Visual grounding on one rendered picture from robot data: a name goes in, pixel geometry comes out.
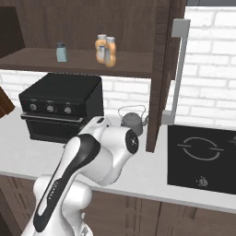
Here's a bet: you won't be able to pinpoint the grey cabinet door handle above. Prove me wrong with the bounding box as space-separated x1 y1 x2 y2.
161 18 192 126

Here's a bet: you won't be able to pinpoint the grey hob knob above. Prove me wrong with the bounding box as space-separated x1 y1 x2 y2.
197 176 209 188

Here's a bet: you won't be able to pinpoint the black toaster oven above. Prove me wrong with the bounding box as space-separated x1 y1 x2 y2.
18 72 105 145

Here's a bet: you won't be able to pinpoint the grey range hood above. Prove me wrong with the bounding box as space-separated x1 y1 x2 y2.
185 0 236 8

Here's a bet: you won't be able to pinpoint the black hob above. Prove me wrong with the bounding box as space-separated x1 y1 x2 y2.
167 124 236 195

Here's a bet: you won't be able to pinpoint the dark wood wall cabinet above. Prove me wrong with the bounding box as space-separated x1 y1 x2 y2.
0 0 171 79

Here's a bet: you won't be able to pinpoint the brown base cabinets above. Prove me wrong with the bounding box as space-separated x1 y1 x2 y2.
0 174 236 236

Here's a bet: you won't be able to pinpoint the toaster oven door handle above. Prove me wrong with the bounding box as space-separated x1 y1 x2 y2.
19 112 85 124

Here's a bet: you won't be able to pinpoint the orange condiment bottle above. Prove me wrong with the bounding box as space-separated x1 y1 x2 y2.
103 36 117 68
94 33 108 65

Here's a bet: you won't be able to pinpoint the pale blue shaker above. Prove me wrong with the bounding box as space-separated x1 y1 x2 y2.
55 41 68 64

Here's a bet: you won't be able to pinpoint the grey kettle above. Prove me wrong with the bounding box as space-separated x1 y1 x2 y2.
117 104 149 138

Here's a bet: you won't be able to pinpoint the dark wood cabinet door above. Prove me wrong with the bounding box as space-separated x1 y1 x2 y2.
145 0 188 154
0 6 26 60

